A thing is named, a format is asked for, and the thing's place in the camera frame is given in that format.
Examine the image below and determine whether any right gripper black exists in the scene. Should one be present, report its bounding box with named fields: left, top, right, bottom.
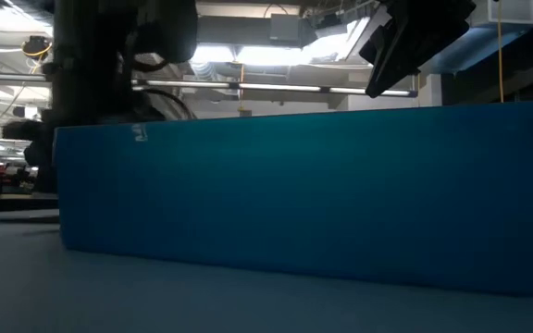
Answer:
left=358, top=0, right=478, bottom=99

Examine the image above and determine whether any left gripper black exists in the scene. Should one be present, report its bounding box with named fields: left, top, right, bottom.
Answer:
left=1, top=104, right=156, bottom=194

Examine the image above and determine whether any blue plastic bin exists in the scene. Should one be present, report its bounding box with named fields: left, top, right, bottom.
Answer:
left=52, top=100, right=533, bottom=298

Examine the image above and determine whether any grey ceiling box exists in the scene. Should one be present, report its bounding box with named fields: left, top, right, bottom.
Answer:
left=268, top=12, right=317, bottom=48

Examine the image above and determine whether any long ceiling light bar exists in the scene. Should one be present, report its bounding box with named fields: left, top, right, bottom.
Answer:
left=130, top=78, right=419, bottom=98

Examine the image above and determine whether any blue-grey table mat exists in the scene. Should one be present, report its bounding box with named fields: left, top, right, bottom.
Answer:
left=0, top=210, right=533, bottom=333

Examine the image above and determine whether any black table frame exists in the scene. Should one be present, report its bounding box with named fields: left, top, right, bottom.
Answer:
left=0, top=192, right=59, bottom=214

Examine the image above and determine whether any white ceiling air duct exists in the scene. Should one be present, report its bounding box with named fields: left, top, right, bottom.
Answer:
left=421, top=0, right=533, bottom=75

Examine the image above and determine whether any yellow hanging cable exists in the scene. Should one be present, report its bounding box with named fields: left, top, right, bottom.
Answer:
left=237, top=63, right=253, bottom=117
left=496, top=0, right=505, bottom=104

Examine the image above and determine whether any yellow ceiling cable reel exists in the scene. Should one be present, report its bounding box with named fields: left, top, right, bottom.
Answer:
left=20, top=34, right=54, bottom=60

